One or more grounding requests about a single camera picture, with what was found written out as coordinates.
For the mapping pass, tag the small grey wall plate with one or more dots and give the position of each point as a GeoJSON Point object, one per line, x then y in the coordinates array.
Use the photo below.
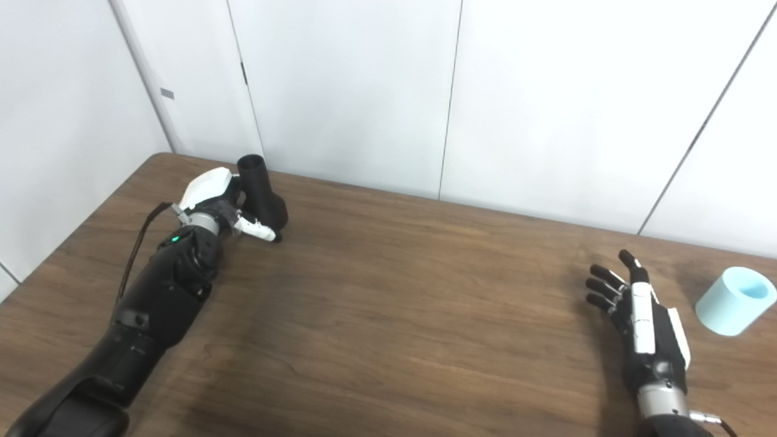
{"type": "Point", "coordinates": [167, 93]}

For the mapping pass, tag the black panel hinge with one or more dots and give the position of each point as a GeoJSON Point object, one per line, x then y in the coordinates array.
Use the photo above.
{"type": "Point", "coordinates": [243, 73]}

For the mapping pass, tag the black flared nozzle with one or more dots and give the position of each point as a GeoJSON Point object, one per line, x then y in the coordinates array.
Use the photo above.
{"type": "Point", "coordinates": [264, 197]}

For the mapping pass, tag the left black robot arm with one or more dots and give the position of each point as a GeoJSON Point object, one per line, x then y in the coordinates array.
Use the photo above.
{"type": "Point", "coordinates": [152, 303]}

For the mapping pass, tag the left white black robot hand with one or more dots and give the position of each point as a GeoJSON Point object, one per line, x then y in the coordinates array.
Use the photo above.
{"type": "Point", "coordinates": [209, 185]}

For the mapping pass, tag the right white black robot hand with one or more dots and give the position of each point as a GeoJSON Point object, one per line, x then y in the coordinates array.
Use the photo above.
{"type": "Point", "coordinates": [649, 328]}

